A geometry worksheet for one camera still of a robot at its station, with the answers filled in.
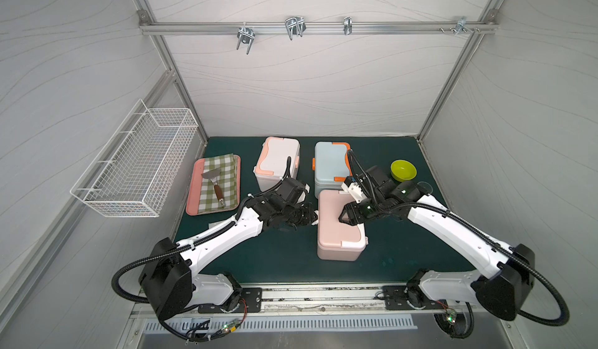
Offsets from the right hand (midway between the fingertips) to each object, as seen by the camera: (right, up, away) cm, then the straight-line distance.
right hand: (344, 216), depth 75 cm
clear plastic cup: (+38, +7, +20) cm, 43 cm away
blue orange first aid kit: (-2, +16, +18) cm, 24 cm away
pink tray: (-62, +6, +25) cm, 67 cm away
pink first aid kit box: (-3, -7, -4) cm, 8 cm away
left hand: (-8, -1, +1) cm, 8 cm away
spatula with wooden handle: (-55, +12, +28) cm, 63 cm away
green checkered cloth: (-48, +9, +27) cm, 56 cm away
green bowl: (+32, +13, +31) cm, 46 cm away
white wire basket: (-64, +15, -6) cm, 67 cm away
